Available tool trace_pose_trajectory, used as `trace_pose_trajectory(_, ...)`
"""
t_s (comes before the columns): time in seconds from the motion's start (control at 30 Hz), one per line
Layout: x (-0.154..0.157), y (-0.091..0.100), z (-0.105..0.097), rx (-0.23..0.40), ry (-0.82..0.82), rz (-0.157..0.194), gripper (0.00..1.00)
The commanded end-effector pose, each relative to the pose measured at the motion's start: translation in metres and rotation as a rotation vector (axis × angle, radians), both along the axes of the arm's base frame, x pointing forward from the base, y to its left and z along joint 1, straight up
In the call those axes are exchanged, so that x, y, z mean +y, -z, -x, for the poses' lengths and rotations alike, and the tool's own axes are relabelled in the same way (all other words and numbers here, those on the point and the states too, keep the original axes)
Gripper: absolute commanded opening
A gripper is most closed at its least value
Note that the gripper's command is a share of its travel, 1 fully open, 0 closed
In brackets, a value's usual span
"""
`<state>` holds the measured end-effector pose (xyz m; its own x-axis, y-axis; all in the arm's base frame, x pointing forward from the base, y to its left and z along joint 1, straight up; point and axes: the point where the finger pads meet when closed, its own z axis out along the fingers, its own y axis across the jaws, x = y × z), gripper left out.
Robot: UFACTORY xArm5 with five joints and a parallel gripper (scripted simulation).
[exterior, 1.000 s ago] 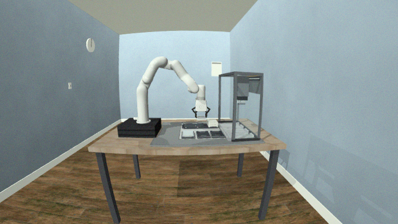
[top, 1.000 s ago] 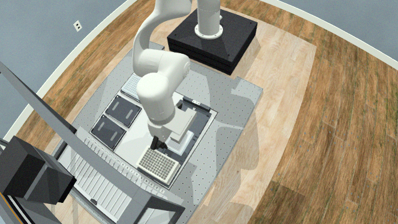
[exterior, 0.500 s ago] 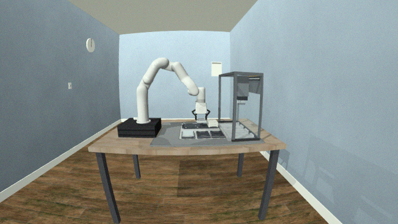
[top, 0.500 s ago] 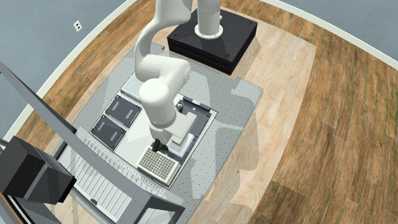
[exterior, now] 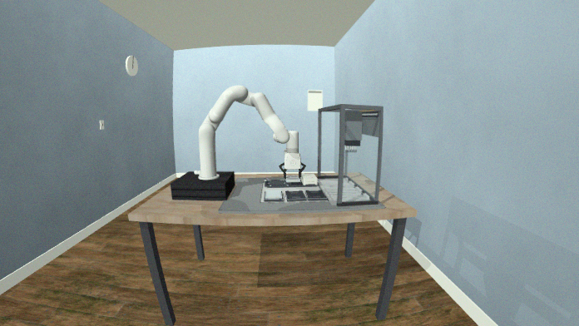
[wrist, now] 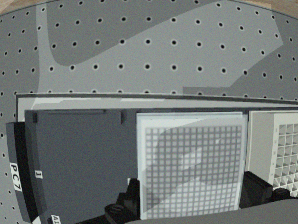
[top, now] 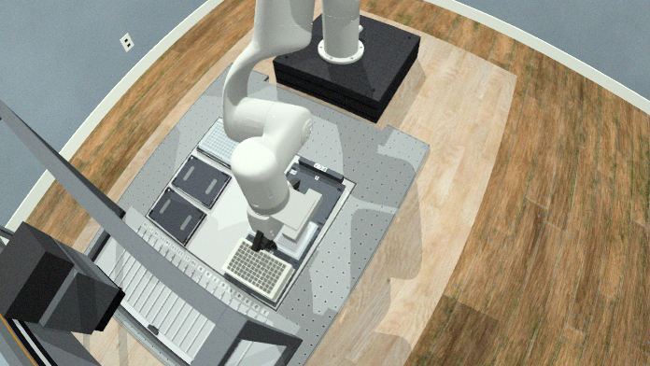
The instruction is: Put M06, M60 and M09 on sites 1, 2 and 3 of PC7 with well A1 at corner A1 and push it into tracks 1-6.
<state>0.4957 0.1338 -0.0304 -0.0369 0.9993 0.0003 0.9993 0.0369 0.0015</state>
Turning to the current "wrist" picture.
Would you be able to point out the grey well plate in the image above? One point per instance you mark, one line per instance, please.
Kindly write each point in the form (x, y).
(190, 163)

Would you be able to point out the dark grey plate carrier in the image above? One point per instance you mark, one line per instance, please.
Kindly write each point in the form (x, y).
(68, 164)

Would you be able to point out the white deep-well block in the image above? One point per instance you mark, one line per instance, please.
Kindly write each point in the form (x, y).
(269, 150)

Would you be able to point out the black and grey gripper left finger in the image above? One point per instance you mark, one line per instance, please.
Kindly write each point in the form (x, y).
(126, 209)

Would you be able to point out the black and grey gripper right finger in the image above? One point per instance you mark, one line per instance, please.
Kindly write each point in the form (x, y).
(255, 191)

